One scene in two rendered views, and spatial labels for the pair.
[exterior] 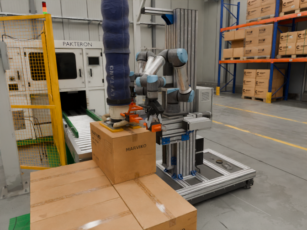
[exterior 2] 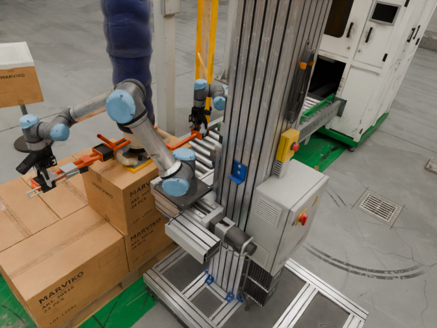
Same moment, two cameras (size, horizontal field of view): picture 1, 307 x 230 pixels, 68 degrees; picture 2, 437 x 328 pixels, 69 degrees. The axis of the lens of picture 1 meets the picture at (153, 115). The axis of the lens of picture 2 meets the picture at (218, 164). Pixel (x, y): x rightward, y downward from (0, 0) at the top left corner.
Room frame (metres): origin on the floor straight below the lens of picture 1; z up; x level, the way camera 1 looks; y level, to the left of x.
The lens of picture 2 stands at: (1.85, -1.40, 2.16)
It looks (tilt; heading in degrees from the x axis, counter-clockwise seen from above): 37 degrees down; 65
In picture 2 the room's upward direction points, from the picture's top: 6 degrees clockwise
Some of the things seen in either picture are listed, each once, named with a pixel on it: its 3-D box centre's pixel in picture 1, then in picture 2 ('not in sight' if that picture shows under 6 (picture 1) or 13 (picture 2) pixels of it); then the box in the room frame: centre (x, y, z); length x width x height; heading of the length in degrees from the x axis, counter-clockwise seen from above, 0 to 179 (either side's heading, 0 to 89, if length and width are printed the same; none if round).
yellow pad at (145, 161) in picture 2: (129, 122); (148, 155); (2.12, 0.23, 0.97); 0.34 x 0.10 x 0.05; 32
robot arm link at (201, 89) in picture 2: (130, 76); (201, 90); (2.45, 0.23, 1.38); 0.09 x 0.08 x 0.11; 164
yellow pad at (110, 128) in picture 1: (110, 124); not in sight; (2.02, 0.39, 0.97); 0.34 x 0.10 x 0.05; 32
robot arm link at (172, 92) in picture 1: (173, 95); (183, 163); (2.22, -0.20, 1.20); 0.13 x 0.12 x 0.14; 62
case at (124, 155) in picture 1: (121, 146); (140, 176); (2.07, 0.31, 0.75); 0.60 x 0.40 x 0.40; 32
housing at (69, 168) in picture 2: (144, 123); (69, 170); (1.67, 0.07, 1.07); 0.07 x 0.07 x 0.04; 32
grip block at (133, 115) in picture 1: (131, 117); (103, 151); (1.86, 0.18, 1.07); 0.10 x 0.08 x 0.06; 122
